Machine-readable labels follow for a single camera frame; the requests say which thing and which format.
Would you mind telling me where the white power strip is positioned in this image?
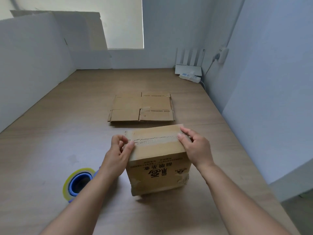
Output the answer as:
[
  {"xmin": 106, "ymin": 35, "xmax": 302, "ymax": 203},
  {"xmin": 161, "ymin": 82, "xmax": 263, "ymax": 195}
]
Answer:
[{"xmin": 179, "ymin": 72, "xmax": 201, "ymax": 84}]

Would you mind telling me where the grey power cable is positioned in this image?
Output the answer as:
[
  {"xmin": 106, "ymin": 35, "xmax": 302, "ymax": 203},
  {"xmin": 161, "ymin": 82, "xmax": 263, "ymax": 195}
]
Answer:
[{"xmin": 200, "ymin": 54, "xmax": 220, "ymax": 92}]

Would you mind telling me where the white router with antennas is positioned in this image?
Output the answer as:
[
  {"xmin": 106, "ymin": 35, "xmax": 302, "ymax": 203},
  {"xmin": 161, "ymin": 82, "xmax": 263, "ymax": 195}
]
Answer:
[{"xmin": 174, "ymin": 47, "xmax": 206, "ymax": 77}]

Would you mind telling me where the plain cardboard box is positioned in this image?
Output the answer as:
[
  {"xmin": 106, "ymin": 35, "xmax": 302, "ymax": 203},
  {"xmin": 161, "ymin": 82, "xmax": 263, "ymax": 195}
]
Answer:
[{"xmin": 107, "ymin": 92, "xmax": 176, "ymax": 123}]

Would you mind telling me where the white foam partition board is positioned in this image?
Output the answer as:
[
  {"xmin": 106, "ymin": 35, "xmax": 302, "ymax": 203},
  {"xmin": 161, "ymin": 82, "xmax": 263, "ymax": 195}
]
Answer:
[{"xmin": 0, "ymin": 12, "xmax": 77, "ymax": 133}]

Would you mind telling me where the person's left hand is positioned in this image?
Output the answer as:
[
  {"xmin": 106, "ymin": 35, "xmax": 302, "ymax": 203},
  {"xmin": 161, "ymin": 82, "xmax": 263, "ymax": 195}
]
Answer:
[{"xmin": 100, "ymin": 134, "xmax": 135, "ymax": 180}]

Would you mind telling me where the picture-printed cardboard box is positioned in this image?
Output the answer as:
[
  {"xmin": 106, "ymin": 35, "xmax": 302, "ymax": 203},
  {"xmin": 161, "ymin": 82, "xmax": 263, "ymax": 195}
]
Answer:
[{"xmin": 125, "ymin": 124, "xmax": 192, "ymax": 196}]

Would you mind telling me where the clear yellowish tape roll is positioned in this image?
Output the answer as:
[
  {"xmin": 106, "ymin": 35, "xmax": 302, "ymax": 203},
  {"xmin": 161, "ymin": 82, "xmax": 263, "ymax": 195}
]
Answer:
[{"xmin": 62, "ymin": 168, "xmax": 96, "ymax": 201}]

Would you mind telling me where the bright window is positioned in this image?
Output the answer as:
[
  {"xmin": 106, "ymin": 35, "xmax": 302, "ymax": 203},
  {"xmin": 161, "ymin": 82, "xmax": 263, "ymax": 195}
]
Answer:
[{"xmin": 0, "ymin": 0, "xmax": 145, "ymax": 50}]

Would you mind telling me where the person's left forearm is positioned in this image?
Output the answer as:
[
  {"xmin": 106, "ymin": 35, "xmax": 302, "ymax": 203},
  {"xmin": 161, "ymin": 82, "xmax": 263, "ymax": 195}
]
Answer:
[{"xmin": 40, "ymin": 168, "xmax": 120, "ymax": 235}]

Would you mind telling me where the person's right hand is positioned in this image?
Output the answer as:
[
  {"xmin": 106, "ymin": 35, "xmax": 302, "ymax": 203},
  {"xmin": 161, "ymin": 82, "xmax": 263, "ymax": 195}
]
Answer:
[{"xmin": 177, "ymin": 127, "xmax": 215, "ymax": 172}]

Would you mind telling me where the person's right forearm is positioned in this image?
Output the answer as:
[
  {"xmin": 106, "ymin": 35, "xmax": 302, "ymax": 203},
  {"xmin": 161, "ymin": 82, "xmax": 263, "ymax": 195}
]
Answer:
[{"xmin": 199, "ymin": 164, "xmax": 291, "ymax": 235}]

